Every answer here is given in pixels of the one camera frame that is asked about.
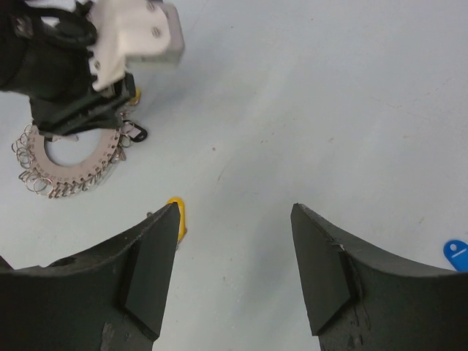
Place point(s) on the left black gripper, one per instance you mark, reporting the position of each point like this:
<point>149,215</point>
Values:
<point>44,56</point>

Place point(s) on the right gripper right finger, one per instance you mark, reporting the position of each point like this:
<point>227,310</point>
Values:
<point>361,297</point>

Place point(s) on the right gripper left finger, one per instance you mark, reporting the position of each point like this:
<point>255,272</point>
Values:
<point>111,296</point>

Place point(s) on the metal key organizer ring disc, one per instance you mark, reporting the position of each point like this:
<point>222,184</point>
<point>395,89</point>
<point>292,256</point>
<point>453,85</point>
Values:
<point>44,176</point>

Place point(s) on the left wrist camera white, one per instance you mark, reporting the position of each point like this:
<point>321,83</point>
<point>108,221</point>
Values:
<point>130,34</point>

